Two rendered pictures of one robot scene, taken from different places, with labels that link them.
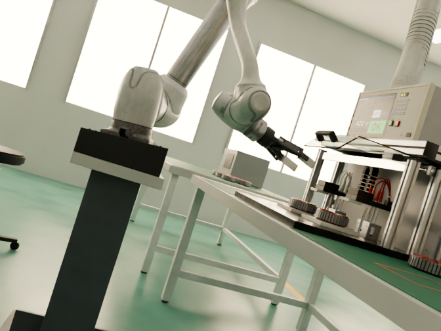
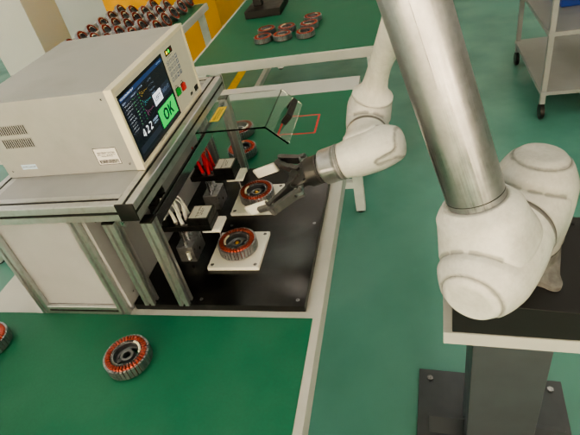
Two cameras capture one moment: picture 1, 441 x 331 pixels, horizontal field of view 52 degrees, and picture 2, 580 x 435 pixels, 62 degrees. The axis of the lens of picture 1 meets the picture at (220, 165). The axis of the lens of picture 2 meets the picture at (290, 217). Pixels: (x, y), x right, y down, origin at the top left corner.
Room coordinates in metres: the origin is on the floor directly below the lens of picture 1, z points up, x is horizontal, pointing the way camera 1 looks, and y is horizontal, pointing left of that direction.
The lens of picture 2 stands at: (2.60, 0.36, 1.67)
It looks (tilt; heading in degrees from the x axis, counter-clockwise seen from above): 37 degrees down; 213
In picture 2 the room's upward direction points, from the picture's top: 13 degrees counter-clockwise
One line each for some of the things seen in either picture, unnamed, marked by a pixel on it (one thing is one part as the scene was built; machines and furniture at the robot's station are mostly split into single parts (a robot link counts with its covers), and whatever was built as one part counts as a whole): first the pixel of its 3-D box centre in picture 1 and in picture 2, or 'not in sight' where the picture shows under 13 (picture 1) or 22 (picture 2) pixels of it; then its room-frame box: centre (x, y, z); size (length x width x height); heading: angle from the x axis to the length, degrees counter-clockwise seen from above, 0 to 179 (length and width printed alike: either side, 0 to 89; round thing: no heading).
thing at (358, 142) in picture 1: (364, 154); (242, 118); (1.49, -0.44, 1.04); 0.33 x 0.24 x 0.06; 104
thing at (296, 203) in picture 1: (302, 205); (237, 243); (1.79, -0.36, 0.80); 0.11 x 0.11 x 0.04
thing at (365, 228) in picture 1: (367, 229); (215, 196); (1.59, -0.56, 0.80); 0.08 x 0.05 x 0.06; 14
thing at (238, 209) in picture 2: (329, 224); (258, 199); (1.55, -0.42, 0.78); 0.15 x 0.15 x 0.01; 14
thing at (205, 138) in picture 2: (358, 160); (194, 155); (1.69, -0.48, 1.03); 0.62 x 0.01 x 0.03; 14
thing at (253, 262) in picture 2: (300, 211); (239, 250); (1.79, -0.36, 0.78); 0.15 x 0.15 x 0.01; 14
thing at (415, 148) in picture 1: (412, 161); (116, 140); (1.75, -0.70, 1.09); 0.68 x 0.44 x 0.05; 14
